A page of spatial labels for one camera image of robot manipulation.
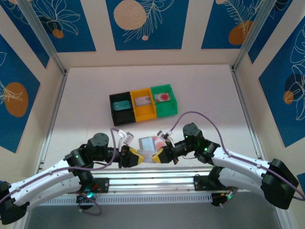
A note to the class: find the red circle print card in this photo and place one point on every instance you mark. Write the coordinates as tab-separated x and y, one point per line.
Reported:
160	142
162	97

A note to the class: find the yellow plastic bin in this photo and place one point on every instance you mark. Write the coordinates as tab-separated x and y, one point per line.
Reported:
145	114

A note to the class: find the aluminium mounting rail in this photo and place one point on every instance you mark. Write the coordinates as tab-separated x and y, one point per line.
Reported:
152	179

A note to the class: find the silver VIP card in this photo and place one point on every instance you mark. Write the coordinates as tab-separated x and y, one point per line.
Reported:
142	101

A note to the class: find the black plastic bin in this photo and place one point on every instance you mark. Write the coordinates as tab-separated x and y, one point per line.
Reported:
124	118

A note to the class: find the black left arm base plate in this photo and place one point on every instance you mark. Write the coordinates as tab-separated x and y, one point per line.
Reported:
102	184

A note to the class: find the aluminium frame post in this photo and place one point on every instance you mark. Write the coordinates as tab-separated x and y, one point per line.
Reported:
45	38
252	35

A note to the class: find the green plastic bin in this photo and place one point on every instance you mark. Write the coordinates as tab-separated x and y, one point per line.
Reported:
168	110

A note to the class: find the aluminium side rail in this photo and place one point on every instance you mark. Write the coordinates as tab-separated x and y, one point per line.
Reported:
56	107
247	114

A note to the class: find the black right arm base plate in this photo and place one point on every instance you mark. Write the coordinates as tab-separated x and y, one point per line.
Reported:
200	183

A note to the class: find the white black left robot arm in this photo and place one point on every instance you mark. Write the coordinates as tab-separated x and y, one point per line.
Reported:
43	179

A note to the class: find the grey leather card holder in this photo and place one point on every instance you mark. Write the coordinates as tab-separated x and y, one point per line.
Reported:
147	143

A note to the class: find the teal chip card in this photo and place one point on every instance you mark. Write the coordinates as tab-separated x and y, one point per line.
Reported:
121	106

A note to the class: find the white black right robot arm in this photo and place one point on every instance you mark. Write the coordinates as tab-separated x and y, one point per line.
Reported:
238	164

